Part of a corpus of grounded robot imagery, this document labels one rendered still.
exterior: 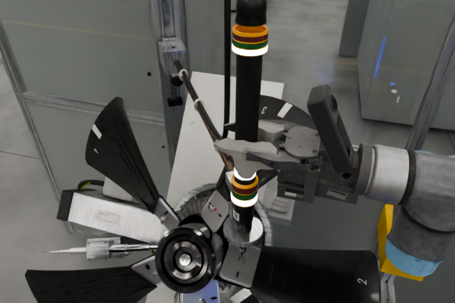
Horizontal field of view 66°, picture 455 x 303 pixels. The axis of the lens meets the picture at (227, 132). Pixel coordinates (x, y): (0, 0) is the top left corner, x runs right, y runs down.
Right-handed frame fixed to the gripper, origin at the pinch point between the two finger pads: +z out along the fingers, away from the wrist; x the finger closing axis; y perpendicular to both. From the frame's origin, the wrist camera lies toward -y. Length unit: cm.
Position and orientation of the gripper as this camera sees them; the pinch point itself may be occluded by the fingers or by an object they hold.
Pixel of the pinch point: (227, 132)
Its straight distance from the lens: 51.4
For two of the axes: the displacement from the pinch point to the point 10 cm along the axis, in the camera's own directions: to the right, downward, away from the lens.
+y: -0.1, 8.2, 5.7
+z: -9.6, -1.7, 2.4
